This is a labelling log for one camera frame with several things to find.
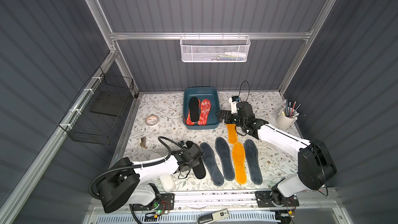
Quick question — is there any yellow fleece insole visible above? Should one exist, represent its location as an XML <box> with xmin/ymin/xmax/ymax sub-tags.
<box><xmin>232</xmin><ymin>143</ymin><xmax>247</xmax><ymax>185</ymax></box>
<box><xmin>226</xmin><ymin>124</ymin><xmax>238</xmax><ymax>145</ymax></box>

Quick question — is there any black insole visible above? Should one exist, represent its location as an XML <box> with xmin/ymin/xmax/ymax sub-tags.
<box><xmin>189</xmin><ymin>96</ymin><xmax>201</xmax><ymax>123</ymax></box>
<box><xmin>193</xmin><ymin>158</ymin><xmax>206</xmax><ymax>179</ymax></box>

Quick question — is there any black wire mesh basket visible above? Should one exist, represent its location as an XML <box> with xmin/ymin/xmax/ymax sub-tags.
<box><xmin>60</xmin><ymin>71</ymin><xmax>134</xmax><ymax>145</ymax></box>

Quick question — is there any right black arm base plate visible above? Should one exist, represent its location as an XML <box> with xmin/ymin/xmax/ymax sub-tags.
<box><xmin>255</xmin><ymin>190</ymin><xmax>300</xmax><ymax>208</ymax></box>

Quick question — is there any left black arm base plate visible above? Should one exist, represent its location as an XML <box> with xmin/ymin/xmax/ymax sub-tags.
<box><xmin>132</xmin><ymin>194</ymin><xmax>175</xmax><ymax>211</ymax></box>

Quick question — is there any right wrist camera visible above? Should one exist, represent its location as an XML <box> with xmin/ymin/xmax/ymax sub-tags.
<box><xmin>229</xmin><ymin>95</ymin><xmax>241</xmax><ymax>114</ymax></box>

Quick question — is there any grey handheld device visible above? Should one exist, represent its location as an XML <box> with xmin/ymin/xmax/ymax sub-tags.
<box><xmin>197</xmin><ymin>209</ymin><xmax>230</xmax><ymax>224</ymax></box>

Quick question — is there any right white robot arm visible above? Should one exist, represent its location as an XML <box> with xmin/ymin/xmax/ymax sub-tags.
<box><xmin>216</xmin><ymin>102</ymin><xmax>337</xmax><ymax>205</ymax></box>

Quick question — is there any dark grey fleece insole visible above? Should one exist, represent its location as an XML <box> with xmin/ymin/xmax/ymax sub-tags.
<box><xmin>244</xmin><ymin>140</ymin><xmax>263</xmax><ymax>185</ymax></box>
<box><xmin>200</xmin><ymin>143</ymin><xmax>224</xmax><ymax>186</ymax></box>
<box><xmin>215</xmin><ymin>137</ymin><xmax>235</xmax><ymax>181</ymax></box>

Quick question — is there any white tube in basket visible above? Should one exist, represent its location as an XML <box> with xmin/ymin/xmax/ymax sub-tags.
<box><xmin>224</xmin><ymin>52</ymin><xmax>247</xmax><ymax>59</ymax></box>

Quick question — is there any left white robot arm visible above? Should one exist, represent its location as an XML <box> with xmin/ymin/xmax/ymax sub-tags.
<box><xmin>88</xmin><ymin>144</ymin><xmax>204</xmax><ymax>213</ymax></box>

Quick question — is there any teal plastic storage box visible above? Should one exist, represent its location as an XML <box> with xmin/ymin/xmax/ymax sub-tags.
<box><xmin>183</xmin><ymin>87</ymin><xmax>220</xmax><ymax>130</ymax></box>

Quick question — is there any white pen cup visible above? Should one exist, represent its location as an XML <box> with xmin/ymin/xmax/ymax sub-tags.
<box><xmin>276</xmin><ymin>99</ymin><xmax>304</xmax><ymax>129</ymax></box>

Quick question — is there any white wire mesh basket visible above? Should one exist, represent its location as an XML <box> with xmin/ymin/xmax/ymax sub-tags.
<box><xmin>179</xmin><ymin>34</ymin><xmax>251</xmax><ymax>63</ymax></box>

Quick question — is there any patterned tape roll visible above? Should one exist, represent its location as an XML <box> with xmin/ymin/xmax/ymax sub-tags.
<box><xmin>145</xmin><ymin>114</ymin><xmax>160</xmax><ymax>126</ymax></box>

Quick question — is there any small olive eraser block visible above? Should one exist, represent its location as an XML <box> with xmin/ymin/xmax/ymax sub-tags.
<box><xmin>140</xmin><ymin>137</ymin><xmax>147</xmax><ymax>148</ymax></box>

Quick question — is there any red patterned insole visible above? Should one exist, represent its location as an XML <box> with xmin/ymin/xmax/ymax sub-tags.
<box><xmin>197</xmin><ymin>99</ymin><xmax>211</xmax><ymax>125</ymax></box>
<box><xmin>186</xmin><ymin>111</ymin><xmax>195</xmax><ymax>125</ymax></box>

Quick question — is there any yellow fleece insole upper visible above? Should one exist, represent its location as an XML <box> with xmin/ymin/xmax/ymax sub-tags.
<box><xmin>226</xmin><ymin>124</ymin><xmax>238</xmax><ymax>145</ymax></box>

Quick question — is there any white insole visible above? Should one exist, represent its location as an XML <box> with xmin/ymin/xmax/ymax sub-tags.
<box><xmin>149</xmin><ymin>152</ymin><xmax>175</xmax><ymax>193</ymax></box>

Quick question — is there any yellow fleece insole lower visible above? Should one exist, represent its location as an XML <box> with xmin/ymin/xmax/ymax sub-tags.
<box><xmin>232</xmin><ymin>143</ymin><xmax>247</xmax><ymax>185</ymax></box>

